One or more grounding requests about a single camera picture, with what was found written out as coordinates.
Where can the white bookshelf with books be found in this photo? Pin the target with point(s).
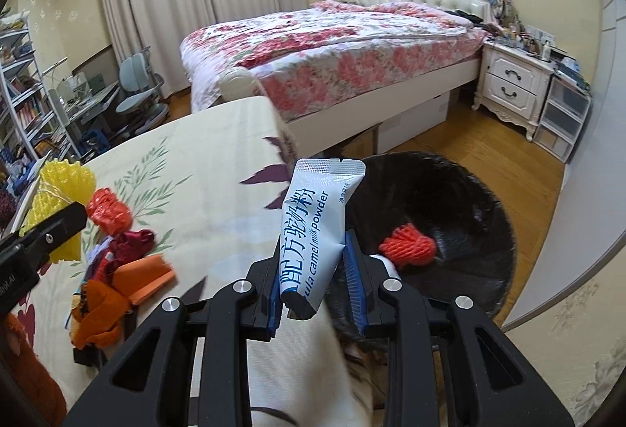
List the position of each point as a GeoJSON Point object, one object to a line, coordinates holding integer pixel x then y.
{"type": "Point", "coordinates": [24, 104]}

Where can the blue crate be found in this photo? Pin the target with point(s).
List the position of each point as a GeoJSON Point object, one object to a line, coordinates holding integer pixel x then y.
{"type": "Point", "coordinates": [98, 142]}

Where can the orange wrapper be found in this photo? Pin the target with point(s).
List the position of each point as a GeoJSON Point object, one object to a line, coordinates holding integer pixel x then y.
{"type": "Point", "coordinates": [100, 309]}

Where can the black plastic scrap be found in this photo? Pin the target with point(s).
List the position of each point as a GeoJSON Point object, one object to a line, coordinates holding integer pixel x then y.
{"type": "Point", "coordinates": [88, 357]}

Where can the grey-blue desk chair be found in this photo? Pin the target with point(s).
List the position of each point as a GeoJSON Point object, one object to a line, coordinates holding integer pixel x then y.
{"type": "Point", "coordinates": [137, 70]}

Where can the yellow foam net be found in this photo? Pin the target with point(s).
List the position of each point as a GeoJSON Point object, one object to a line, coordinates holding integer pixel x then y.
{"type": "Point", "coordinates": [58, 182]}

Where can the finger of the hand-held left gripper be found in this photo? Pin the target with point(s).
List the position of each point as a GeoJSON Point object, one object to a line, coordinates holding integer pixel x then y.
{"type": "Point", "coordinates": [54, 229]}

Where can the pink floral quilt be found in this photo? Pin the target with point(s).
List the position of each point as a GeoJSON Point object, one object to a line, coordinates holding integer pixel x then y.
{"type": "Point", "coordinates": [342, 45]}

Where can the clutter of bottles on nightstand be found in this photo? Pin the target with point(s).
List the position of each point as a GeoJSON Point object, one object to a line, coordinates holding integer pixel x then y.
{"type": "Point", "coordinates": [518, 35]}

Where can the grey study desk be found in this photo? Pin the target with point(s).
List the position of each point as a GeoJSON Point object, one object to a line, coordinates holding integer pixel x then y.
{"type": "Point", "coordinates": [93, 99]}

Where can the black trash bin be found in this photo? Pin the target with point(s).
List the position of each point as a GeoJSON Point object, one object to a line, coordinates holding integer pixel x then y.
{"type": "Point", "coordinates": [440, 197]}

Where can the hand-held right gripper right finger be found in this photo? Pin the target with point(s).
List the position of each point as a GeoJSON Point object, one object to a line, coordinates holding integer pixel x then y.
{"type": "Point", "coordinates": [354, 285]}

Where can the cardboard box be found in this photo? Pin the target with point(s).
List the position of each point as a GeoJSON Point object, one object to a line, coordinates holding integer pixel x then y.
{"type": "Point", "coordinates": [359, 145]}

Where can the dark red roll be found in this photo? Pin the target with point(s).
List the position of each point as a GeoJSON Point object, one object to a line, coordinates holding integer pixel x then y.
{"type": "Point", "coordinates": [134, 242]}

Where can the orange paper piece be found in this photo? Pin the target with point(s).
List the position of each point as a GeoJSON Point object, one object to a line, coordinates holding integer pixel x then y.
{"type": "Point", "coordinates": [144, 278]}

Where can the red-orange plastic bag ball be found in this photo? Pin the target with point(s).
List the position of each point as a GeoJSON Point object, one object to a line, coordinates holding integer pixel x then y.
{"type": "Point", "coordinates": [108, 210]}

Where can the white nightstand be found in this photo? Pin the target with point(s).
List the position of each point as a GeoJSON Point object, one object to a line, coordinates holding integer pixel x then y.
{"type": "Point", "coordinates": [508, 74]}

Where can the clear plastic drawer unit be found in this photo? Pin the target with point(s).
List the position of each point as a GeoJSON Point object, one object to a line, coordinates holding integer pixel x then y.
{"type": "Point", "coordinates": [562, 109]}

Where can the red foam net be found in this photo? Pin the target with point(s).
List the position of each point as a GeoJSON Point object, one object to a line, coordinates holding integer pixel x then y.
{"type": "Point", "coordinates": [406, 246]}

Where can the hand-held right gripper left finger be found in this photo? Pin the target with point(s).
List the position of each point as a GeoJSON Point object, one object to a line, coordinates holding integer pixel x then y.
{"type": "Point", "coordinates": [271, 317]}

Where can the white storage box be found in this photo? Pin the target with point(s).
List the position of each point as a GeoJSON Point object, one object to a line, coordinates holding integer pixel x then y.
{"type": "Point", "coordinates": [415, 123]}

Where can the white blue powder sachet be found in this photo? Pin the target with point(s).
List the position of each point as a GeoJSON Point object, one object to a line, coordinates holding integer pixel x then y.
{"type": "Point", "coordinates": [313, 231]}

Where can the brown plush toy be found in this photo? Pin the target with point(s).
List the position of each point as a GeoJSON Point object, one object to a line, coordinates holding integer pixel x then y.
{"type": "Point", "coordinates": [24, 373]}

